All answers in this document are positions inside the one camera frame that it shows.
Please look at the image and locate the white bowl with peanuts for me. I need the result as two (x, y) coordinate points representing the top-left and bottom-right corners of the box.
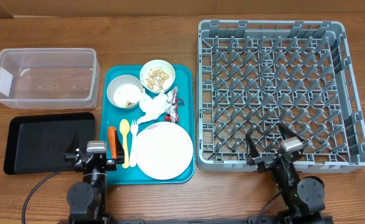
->
(139, 60), (176, 93)

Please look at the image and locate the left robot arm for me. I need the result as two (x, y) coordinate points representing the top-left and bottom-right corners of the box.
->
(64, 129), (125, 223)

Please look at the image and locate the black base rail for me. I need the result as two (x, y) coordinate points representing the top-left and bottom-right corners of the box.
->
(57, 214), (335, 224)

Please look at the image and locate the grey dishwasher rack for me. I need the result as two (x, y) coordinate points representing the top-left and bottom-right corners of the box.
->
(196, 20), (365, 173)

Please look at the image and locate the orange carrot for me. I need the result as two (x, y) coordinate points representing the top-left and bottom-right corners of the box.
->
(108, 126), (117, 159)

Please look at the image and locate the grey bowl with rice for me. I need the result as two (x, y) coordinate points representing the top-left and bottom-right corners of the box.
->
(105, 75), (144, 110)

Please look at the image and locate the white round plate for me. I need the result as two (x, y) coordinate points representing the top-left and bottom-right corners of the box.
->
(135, 121), (194, 180)

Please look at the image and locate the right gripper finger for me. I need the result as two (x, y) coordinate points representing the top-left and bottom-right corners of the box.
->
(246, 134), (259, 159)
(278, 123), (303, 142)

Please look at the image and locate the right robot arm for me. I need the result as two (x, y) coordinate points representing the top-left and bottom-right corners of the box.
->
(246, 123), (333, 223)

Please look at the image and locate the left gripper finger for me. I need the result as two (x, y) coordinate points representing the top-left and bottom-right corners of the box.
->
(65, 132), (79, 154)
(114, 129), (124, 159)

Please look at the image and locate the black tray bin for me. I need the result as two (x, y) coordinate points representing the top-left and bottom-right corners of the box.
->
(3, 112), (95, 175)

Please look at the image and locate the yellow plastic spoon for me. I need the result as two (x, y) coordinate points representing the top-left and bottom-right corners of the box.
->
(119, 119), (130, 169)

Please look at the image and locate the teal serving tray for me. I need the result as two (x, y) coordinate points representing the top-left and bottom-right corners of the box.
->
(97, 64), (196, 186)

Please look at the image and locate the clear plastic bin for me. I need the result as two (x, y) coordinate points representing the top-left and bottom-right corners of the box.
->
(0, 48), (101, 110)

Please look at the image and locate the red silver foil wrapper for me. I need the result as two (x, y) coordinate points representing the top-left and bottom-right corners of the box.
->
(164, 86), (185, 123)

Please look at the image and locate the white napkin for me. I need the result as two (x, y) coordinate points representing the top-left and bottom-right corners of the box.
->
(137, 91), (169, 124)

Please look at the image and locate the white plastic fork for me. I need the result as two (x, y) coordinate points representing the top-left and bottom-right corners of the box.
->
(129, 119), (139, 167)

